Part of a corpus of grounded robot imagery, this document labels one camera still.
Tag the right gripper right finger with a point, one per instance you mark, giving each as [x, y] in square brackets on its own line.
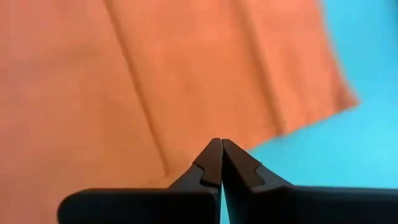
[295, 205]

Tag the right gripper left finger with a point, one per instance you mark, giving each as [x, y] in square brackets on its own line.
[155, 205]

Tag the orange towel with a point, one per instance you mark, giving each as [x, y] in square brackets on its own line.
[124, 77]

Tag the green table mat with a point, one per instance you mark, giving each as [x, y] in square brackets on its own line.
[357, 149]

